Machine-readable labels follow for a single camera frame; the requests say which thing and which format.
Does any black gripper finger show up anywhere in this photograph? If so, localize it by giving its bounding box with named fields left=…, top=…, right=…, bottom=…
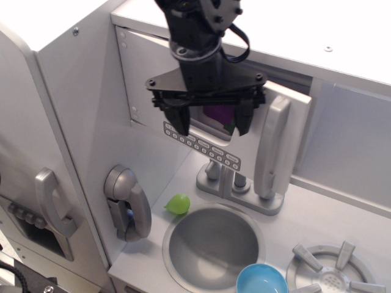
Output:
left=161, top=106, right=190, bottom=136
left=235, top=102, right=259, bottom=136

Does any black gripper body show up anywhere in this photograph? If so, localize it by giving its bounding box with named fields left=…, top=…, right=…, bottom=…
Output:
left=145, top=53, right=266, bottom=111

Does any white microwave door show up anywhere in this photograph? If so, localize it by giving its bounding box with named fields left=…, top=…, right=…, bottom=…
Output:
left=116, top=27, right=312, bottom=199

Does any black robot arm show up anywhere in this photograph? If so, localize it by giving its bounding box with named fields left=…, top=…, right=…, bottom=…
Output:
left=145, top=1, right=267, bottom=136

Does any purple toy eggplant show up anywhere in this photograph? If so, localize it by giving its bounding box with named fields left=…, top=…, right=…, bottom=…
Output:
left=203, top=105, right=235, bottom=135

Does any grey toy faucet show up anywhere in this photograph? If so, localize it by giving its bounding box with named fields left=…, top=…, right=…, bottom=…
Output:
left=196, top=161, right=285, bottom=216

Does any green toy pear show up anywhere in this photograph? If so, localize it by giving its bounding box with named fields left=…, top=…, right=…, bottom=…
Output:
left=164, top=194, right=191, bottom=215

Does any white toy kitchen cabinet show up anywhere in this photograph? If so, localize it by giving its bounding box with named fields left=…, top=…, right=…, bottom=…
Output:
left=38, top=1, right=390, bottom=292

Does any grey toy sink bowl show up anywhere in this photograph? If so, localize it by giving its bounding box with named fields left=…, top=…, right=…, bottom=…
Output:
left=162, top=203, right=266, bottom=292

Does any blue plastic bowl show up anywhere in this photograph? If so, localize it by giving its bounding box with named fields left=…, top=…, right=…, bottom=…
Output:
left=236, top=264, right=288, bottom=293

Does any grey toy stove burner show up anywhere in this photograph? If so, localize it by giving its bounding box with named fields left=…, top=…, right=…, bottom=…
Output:
left=285, top=241, right=387, bottom=292

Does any grey ice dispenser panel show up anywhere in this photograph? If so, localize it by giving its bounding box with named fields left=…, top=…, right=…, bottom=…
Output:
left=1, top=195, right=74, bottom=261

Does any black base with screw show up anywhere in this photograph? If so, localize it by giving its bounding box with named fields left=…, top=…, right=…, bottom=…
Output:
left=1, top=261, right=67, bottom=292

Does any grey fridge door handle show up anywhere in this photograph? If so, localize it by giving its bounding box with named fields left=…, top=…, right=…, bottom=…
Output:
left=34, top=168, right=77, bottom=238

